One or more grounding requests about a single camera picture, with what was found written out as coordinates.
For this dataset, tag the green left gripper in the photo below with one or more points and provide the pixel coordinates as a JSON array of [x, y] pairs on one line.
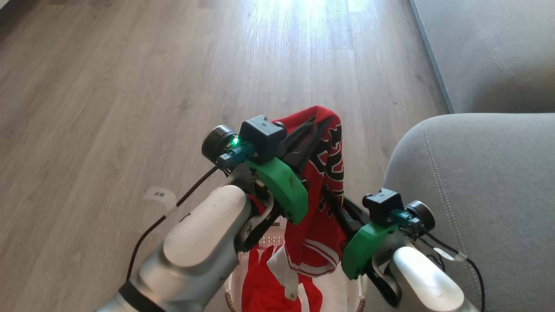
[[284, 186]]

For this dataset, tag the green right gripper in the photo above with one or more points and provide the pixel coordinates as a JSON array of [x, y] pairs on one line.
[[366, 247]]

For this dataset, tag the red basketball jersey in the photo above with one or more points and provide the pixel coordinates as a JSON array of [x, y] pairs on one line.
[[326, 225]]

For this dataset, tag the white woven laundry basket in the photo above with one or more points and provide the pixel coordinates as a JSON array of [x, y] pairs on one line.
[[347, 294]]

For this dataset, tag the right wrist round black lens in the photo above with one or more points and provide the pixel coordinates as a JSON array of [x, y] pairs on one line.
[[422, 214]]

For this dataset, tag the wrist round black lens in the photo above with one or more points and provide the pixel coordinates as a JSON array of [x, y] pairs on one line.
[[217, 143], [422, 214]]

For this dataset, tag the left wrist round black lens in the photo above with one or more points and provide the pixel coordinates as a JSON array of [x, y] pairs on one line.
[[217, 143]]

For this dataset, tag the red garment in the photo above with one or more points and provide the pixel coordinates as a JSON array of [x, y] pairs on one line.
[[260, 286]]

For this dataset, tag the grey fabric sofa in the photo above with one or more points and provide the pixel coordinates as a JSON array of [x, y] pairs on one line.
[[485, 186]]

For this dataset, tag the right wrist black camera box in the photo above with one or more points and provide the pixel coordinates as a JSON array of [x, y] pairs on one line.
[[382, 203]]

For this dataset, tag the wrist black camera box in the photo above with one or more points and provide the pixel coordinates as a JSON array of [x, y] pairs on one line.
[[382, 203], [262, 136]]

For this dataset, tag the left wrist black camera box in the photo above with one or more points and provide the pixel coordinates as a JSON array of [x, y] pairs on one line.
[[262, 136]]

